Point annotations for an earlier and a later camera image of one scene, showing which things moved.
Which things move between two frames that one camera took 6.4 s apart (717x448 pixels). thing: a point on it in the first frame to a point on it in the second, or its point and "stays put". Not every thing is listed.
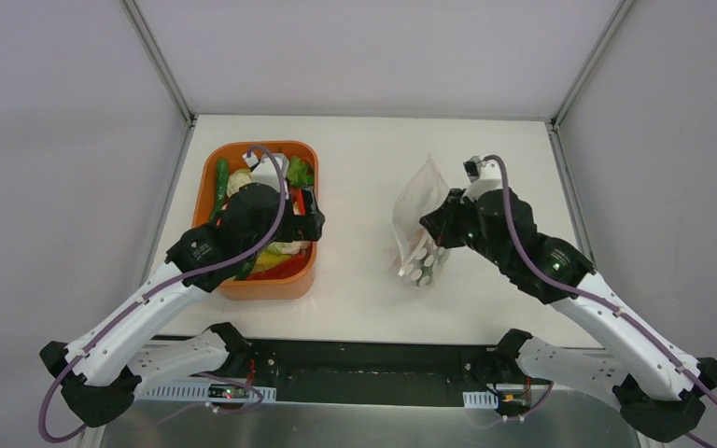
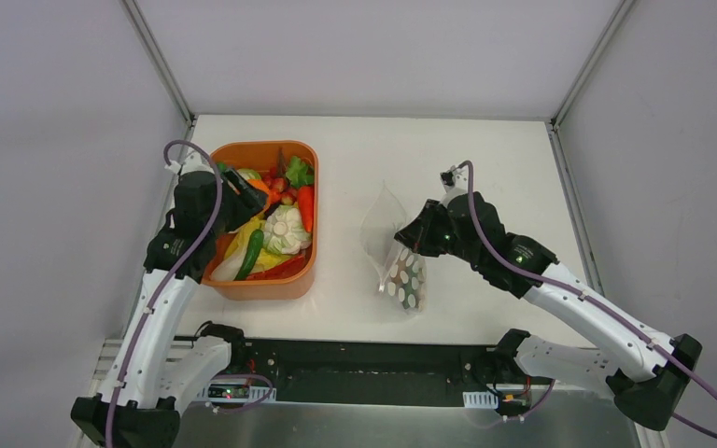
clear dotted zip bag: [418, 259] to [399, 268]
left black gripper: [308, 219] to [242, 193]
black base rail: [383, 371] stays put
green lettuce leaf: [298, 175] stays put
